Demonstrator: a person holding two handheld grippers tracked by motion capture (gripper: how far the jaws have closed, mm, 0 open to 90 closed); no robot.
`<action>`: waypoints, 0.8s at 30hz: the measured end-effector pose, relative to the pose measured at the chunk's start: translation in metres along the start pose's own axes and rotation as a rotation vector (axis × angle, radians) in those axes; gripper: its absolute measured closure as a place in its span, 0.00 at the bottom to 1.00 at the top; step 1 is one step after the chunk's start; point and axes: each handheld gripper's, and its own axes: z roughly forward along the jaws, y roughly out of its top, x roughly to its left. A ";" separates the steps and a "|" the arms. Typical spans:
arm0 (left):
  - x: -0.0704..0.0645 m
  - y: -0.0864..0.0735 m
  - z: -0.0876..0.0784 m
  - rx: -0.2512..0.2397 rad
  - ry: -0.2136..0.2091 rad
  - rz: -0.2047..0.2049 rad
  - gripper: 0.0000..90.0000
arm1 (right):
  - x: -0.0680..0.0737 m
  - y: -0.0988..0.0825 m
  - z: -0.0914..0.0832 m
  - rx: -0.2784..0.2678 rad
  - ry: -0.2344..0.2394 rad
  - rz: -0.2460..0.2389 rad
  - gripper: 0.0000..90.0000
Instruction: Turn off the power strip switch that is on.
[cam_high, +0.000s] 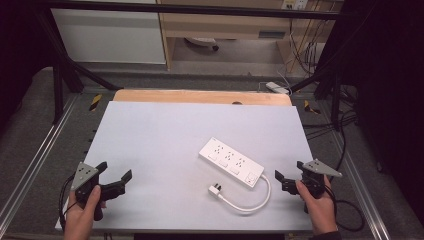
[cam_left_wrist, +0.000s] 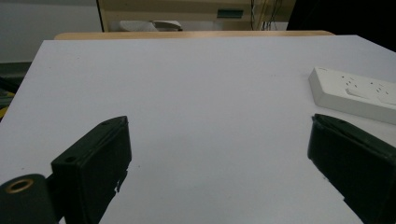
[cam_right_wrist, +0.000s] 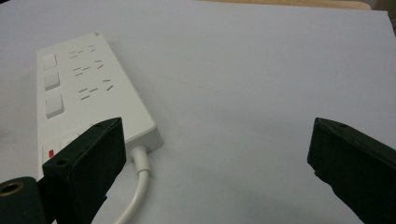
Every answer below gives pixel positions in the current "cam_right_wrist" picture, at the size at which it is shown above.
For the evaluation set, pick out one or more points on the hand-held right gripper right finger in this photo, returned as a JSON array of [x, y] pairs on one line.
[[358, 168]]

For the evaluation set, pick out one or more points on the white power strip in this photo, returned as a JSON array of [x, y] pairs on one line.
[[93, 102]]

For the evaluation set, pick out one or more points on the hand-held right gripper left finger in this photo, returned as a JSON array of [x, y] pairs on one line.
[[84, 168]]

